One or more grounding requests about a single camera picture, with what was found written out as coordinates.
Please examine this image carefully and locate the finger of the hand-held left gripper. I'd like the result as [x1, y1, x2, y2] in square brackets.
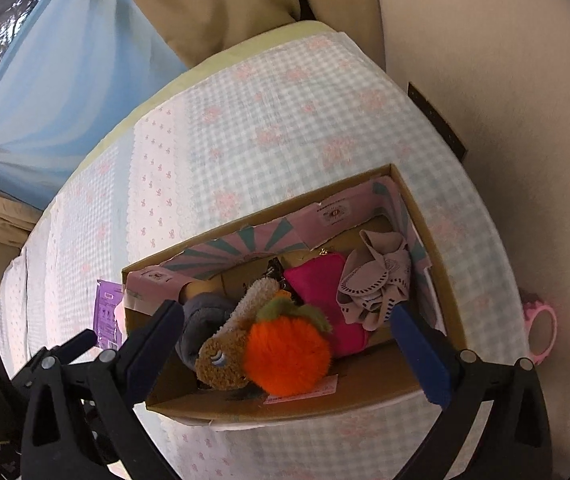
[84, 395, 122, 466]
[14, 330, 99, 391]

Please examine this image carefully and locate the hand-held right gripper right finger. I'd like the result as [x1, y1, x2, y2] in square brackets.
[390, 304, 553, 480]

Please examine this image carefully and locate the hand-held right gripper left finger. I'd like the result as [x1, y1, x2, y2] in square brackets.
[20, 300, 186, 480]

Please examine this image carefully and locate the purple plastic packet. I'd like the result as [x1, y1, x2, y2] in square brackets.
[95, 280, 128, 349]

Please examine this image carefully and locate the grey sock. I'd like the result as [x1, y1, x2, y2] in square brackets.
[175, 293, 238, 374]

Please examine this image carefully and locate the brown plush toy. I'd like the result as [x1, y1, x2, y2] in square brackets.
[195, 278, 281, 391]

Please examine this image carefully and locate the cardboard box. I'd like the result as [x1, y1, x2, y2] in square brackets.
[121, 162, 468, 427]

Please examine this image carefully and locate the orange fluffy pompom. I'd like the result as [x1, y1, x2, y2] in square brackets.
[242, 295, 335, 395]

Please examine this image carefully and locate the magenta pouch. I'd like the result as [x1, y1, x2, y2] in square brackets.
[283, 252, 374, 359]

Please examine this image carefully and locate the pink plastic object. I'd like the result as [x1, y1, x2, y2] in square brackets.
[519, 290, 558, 366]

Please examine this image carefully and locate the dark strip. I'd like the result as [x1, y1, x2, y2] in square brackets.
[407, 81, 468, 159]

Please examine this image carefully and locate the light blue hanging cloth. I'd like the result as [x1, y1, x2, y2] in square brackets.
[0, 0, 192, 211]

